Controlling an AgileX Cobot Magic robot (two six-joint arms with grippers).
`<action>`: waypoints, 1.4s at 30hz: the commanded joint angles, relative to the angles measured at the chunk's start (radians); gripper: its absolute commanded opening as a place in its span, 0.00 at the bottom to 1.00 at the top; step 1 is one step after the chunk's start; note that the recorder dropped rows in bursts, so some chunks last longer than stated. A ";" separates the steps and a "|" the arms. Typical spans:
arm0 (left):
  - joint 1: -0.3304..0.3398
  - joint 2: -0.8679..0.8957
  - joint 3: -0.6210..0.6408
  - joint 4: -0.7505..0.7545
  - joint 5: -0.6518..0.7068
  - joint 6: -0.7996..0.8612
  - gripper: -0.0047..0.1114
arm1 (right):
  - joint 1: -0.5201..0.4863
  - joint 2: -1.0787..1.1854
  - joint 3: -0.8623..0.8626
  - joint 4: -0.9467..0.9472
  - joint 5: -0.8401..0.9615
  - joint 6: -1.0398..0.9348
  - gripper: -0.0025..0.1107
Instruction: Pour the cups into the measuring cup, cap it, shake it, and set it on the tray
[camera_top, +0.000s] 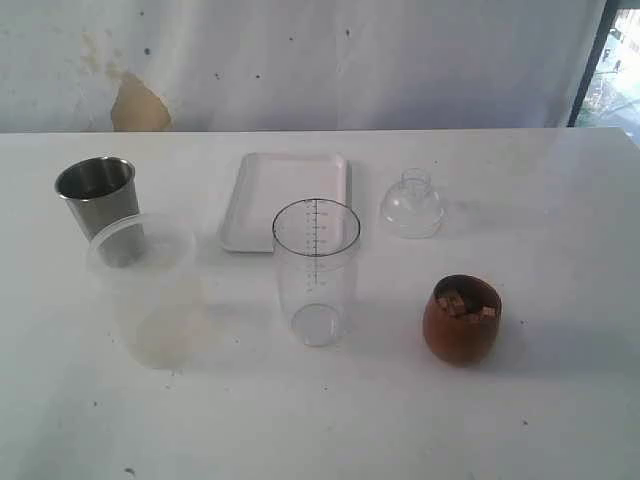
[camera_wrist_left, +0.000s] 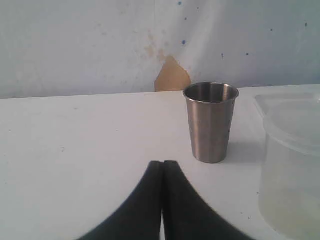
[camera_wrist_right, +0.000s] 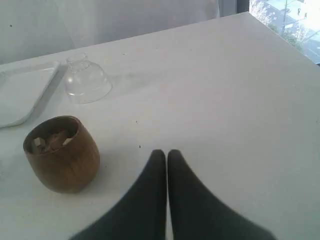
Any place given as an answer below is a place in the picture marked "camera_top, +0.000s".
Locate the clear plastic shaker body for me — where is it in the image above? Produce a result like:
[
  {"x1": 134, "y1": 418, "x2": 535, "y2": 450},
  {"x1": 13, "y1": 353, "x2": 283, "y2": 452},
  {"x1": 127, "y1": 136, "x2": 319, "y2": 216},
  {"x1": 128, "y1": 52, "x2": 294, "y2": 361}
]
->
[{"x1": 272, "y1": 198, "x2": 361, "y2": 347}]

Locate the brown wooden cup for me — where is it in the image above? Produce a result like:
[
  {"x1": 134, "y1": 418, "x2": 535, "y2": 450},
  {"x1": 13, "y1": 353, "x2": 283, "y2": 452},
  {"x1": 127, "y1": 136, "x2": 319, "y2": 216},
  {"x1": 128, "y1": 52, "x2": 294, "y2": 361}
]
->
[{"x1": 423, "y1": 274, "x2": 502, "y2": 367}]

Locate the dark window frame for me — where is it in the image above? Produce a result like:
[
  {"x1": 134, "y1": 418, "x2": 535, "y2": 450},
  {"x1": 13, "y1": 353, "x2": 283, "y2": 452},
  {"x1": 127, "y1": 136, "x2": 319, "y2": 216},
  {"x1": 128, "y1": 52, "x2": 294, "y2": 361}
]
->
[{"x1": 567, "y1": 0, "x2": 621, "y2": 128}]

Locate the stainless steel cup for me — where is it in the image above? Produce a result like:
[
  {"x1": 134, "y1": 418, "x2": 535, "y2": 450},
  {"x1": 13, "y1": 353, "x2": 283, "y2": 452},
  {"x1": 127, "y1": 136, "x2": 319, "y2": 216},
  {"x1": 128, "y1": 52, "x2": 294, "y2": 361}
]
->
[{"x1": 54, "y1": 156, "x2": 144, "y2": 268}]

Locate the white rectangular tray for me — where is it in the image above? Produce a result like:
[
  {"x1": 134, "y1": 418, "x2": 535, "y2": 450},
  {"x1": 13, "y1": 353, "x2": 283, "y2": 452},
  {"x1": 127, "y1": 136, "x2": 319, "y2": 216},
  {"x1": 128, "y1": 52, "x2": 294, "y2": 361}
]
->
[{"x1": 219, "y1": 152, "x2": 350, "y2": 253}]

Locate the translucent plastic deli container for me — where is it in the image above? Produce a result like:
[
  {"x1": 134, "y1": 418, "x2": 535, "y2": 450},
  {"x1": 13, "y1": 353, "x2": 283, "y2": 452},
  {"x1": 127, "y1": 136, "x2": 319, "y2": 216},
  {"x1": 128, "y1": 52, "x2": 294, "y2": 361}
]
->
[{"x1": 86, "y1": 213, "x2": 205, "y2": 370}]

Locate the clear plastic shaker lid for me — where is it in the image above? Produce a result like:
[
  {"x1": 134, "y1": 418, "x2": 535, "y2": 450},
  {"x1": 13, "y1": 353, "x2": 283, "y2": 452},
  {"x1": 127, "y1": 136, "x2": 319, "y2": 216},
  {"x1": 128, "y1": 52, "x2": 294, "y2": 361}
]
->
[{"x1": 380, "y1": 168, "x2": 444, "y2": 239}]

